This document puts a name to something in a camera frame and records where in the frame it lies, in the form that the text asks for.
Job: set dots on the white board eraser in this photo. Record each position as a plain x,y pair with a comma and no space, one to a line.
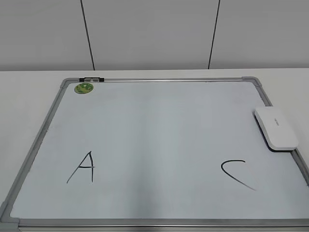
277,131

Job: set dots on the green round magnet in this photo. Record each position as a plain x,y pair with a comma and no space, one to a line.
83,88

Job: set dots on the white board with grey frame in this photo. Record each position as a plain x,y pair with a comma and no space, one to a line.
157,154

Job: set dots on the black and silver frame clip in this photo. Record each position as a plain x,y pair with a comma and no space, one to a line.
91,79

